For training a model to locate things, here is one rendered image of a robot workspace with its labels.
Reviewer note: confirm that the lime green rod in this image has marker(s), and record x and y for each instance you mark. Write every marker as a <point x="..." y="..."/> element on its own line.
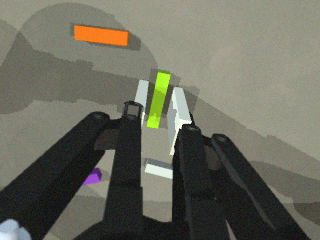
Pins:
<point x="158" y="98"/>

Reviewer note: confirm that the orange rod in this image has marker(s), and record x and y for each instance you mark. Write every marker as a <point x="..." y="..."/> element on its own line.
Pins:
<point x="100" y="34"/>

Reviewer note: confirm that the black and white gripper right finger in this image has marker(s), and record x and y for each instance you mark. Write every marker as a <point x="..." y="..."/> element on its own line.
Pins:
<point x="251" y="209"/>

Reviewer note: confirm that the purple rod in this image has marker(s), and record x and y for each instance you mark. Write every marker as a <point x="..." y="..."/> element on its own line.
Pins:
<point x="95" y="176"/>

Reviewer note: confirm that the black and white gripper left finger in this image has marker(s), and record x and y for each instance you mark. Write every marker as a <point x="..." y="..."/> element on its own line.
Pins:
<point x="34" y="200"/>

